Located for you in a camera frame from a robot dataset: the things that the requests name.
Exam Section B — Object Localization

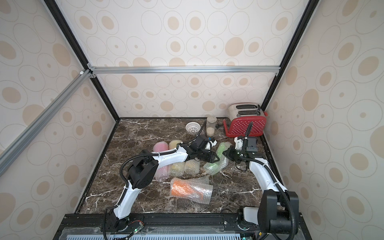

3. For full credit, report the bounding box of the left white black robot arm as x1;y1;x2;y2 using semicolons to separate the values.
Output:
103;135;220;232

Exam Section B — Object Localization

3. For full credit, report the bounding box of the red toaster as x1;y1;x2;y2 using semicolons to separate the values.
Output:
223;103;268;138

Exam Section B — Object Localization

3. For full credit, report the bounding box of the yellow bubble wrapped glass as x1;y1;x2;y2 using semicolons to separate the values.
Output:
169;140;185;177

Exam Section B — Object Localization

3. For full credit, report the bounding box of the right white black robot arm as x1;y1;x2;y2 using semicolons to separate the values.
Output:
223;137;299;240

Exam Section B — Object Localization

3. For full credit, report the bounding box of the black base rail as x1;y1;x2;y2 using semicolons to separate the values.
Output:
53;211;313;240

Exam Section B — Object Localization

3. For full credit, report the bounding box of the white sink strainer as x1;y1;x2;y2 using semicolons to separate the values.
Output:
185;122;201;135

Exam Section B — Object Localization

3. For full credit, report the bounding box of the beige bubble wrapped glass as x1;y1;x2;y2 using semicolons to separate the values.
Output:
184;160;200;175

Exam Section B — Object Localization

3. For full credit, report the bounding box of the horizontal aluminium rail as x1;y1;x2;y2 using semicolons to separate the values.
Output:
90;66;281;74

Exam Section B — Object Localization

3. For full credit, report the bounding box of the orange bubble wrapped glass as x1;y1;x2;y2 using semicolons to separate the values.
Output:
170;176;213;205

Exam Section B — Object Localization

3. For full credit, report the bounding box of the left diagonal aluminium rail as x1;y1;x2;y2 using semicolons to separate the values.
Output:
1;70;91;175

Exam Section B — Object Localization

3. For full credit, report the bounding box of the clear jar with powder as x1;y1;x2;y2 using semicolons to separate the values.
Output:
206;115;217;137

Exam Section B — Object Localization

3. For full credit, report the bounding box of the clear bubble wrap sheet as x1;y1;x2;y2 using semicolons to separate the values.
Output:
203;141;233;176

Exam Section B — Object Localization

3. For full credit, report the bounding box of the pink bubble wrapped glass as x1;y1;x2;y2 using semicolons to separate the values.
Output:
153;142;170;181

